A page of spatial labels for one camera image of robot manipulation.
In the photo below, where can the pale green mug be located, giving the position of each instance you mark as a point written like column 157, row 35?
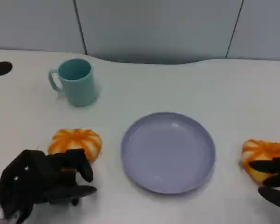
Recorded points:
column 79, row 86

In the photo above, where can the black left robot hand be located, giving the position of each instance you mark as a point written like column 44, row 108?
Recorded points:
column 67, row 163

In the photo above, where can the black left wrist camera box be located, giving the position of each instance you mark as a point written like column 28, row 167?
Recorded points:
column 21, row 182

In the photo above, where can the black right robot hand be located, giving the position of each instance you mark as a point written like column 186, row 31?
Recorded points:
column 278, row 166

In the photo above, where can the lilac plate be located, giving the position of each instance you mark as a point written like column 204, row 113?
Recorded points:
column 168, row 154

